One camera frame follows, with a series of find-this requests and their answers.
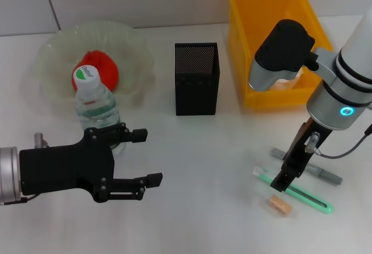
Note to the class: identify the grey marker pen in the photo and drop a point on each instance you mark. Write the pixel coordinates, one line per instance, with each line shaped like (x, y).
(325, 175)

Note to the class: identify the clear green-label water bottle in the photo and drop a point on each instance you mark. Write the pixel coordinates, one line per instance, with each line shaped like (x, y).
(93, 103)

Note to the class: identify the red-orange toy orange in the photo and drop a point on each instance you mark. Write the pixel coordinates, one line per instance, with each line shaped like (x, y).
(107, 65)

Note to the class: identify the mint green utility knife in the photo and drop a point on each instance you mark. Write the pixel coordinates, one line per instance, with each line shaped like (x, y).
(308, 200)

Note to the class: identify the pale green glass fruit plate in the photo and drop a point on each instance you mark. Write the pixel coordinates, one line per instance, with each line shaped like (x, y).
(130, 56)

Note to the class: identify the small beige eraser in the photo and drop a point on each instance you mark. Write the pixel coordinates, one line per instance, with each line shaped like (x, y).
(279, 205)

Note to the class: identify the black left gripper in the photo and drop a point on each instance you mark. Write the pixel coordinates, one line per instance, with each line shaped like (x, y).
(64, 166)

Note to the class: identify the black mesh pen holder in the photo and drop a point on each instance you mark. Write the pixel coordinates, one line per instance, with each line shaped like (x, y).
(194, 97)

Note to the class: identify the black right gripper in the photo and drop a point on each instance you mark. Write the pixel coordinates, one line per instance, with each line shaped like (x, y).
(305, 152)

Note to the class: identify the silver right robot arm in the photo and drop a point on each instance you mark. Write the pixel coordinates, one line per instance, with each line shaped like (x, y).
(348, 76)

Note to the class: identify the white paper ball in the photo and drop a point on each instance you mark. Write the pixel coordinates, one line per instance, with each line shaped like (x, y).
(286, 84)

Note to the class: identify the yellow plastic bin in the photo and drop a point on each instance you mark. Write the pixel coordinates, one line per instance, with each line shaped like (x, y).
(247, 33)

